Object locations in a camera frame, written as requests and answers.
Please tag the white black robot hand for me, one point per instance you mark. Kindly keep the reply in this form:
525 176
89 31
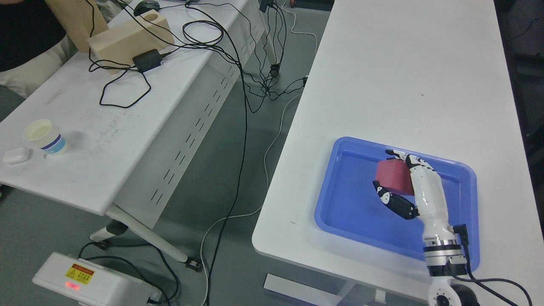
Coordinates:
430 205

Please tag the pink red block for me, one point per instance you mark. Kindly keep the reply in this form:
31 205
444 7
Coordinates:
394 175

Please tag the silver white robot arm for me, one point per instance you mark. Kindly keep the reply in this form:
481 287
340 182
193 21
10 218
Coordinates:
445 261

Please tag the blue plastic tray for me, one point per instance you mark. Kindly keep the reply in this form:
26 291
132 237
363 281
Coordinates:
348 205

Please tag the white desk with tray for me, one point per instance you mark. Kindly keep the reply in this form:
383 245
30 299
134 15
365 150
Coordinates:
426 76

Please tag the beige wooden block holder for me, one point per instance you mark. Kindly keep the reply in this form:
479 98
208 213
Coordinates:
116 47

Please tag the black power adapter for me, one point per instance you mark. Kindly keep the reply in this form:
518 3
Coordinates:
147 61

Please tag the white folding table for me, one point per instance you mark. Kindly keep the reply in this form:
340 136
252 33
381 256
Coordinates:
130 142

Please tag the black computer mouse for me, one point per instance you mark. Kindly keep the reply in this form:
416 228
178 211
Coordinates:
146 6

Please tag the white device with warning label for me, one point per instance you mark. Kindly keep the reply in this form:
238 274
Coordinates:
93 285

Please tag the paper cup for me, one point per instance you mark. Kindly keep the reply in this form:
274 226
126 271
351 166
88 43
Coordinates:
44 135

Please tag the white earbuds case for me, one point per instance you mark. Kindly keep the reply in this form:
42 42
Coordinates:
17 155

